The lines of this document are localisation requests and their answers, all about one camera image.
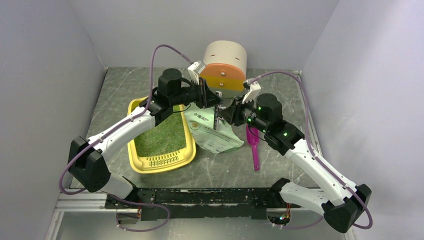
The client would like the round cream drawer cabinet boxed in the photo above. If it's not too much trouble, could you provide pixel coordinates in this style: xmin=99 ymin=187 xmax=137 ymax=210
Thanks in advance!
xmin=200 ymin=40 xmax=247 ymax=99

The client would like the magenta plastic scoop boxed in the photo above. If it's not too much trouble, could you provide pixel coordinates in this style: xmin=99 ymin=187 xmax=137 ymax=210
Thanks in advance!
xmin=246 ymin=125 xmax=261 ymax=171

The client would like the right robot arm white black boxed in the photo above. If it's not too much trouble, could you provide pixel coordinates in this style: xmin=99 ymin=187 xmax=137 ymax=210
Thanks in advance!
xmin=218 ymin=93 xmax=373 ymax=233

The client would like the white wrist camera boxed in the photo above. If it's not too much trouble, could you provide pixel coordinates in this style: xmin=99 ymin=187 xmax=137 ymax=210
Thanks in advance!
xmin=187 ymin=61 xmax=206 ymax=85
xmin=242 ymin=78 xmax=262 ymax=104

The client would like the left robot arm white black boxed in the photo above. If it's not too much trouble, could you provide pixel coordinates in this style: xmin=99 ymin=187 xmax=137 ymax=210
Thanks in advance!
xmin=67 ymin=68 xmax=223 ymax=208

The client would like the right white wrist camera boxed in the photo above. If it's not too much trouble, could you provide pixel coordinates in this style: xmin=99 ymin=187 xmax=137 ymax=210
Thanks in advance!
xmin=242 ymin=78 xmax=262 ymax=104

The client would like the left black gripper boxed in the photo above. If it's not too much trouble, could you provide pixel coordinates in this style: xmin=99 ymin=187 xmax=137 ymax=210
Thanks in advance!
xmin=170 ymin=77 xmax=224 ymax=109

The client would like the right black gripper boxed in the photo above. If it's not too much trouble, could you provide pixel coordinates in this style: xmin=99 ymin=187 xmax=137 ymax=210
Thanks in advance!
xmin=219 ymin=93 xmax=269 ymax=134

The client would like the green cat litter bag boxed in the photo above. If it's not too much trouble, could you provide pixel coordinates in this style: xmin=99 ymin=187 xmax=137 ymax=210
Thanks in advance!
xmin=183 ymin=105 xmax=244 ymax=154

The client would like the yellow litter box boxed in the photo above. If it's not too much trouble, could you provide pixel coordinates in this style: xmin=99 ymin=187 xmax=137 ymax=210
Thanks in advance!
xmin=127 ymin=105 xmax=197 ymax=174

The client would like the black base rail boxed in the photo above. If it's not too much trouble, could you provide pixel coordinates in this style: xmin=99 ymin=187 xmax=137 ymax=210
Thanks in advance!
xmin=104 ymin=187 xmax=289 ymax=221

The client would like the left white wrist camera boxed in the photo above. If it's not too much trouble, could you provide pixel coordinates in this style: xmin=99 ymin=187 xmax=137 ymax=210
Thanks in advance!
xmin=187 ymin=61 xmax=206 ymax=85

